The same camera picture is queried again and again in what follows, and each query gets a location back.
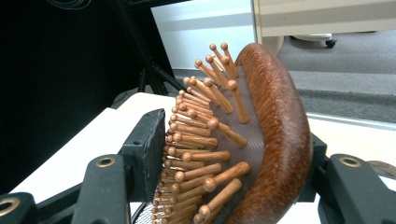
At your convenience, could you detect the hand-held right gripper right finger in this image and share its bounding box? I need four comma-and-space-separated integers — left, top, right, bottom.
297, 133, 329, 203

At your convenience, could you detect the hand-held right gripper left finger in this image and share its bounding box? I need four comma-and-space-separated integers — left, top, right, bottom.
119, 107, 167, 203

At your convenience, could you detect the brown wooden hairbrush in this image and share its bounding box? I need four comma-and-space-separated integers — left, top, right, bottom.
150, 41, 314, 224

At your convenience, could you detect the white table sheet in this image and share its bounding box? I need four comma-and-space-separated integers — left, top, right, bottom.
11, 91, 396, 224

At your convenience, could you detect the black metal stand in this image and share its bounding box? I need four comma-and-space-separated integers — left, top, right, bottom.
106, 0, 189, 96

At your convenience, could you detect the dark curtain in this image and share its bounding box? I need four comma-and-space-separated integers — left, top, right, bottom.
0, 0, 176, 195

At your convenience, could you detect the white cabinet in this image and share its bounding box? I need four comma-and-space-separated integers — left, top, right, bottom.
150, 0, 258, 71

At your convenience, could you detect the light wooden desk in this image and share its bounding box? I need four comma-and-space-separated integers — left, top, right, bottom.
251, 0, 396, 58

